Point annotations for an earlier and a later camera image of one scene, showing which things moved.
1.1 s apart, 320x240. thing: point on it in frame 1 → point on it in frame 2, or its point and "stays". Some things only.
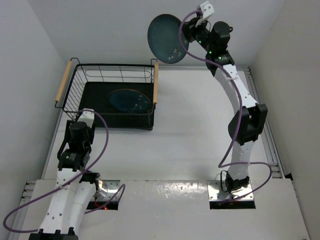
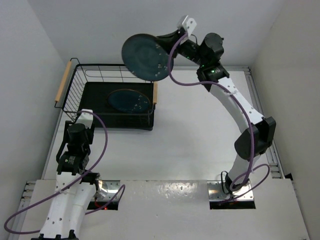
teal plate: x=129 y=100 stays
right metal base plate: x=215 y=192 stays
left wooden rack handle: x=63 y=80 stays
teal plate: x=163 y=36 → x=145 y=57
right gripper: x=190 y=29 → x=169 y=41
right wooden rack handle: x=156 y=83 stays
